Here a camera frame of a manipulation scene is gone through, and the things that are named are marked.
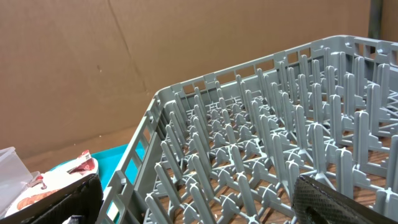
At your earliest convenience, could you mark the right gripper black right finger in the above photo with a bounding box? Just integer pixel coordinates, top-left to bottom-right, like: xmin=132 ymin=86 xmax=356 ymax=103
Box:
xmin=292 ymin=175 xmax=397 ymax=224

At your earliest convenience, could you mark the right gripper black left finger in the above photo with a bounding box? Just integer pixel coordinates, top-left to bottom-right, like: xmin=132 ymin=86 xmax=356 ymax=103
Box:
xmin=1 ymin=174 xmax=103 ymax=224

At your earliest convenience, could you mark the pink round plate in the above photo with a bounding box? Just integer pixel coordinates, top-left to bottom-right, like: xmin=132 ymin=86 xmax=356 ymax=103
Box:
xmin=6 ymin=157 xmax=99 ymax=217

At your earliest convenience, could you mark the red snack wrapper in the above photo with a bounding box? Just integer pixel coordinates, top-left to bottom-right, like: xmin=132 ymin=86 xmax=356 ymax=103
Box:
xmin=67 ymin=150 xmax=95 ymax=174

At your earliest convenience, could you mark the orange carrot piece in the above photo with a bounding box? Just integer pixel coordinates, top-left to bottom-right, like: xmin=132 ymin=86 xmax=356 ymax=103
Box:
xmin=17 ymin=190 xmax=58 ymax=210

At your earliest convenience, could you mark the clear plastic waste bin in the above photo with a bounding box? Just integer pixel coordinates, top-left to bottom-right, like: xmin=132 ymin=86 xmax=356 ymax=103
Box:
xmin=1 ymin=147 xmax=40 ymax=219

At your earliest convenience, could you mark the teal plastic tray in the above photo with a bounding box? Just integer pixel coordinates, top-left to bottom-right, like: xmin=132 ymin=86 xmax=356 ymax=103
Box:
xmin=50 ymin=141 xmax=146 ymax=223

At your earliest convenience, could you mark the grey plastic dish rack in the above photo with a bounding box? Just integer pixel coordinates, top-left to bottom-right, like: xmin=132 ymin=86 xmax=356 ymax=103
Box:
xmin=97 ymin=35 xmax=397 ymax=223

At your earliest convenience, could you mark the dark metal post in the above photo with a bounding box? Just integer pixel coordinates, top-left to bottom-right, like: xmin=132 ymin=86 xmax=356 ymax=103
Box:
xmin=368 ymin=0 xmax=383 ymax=39

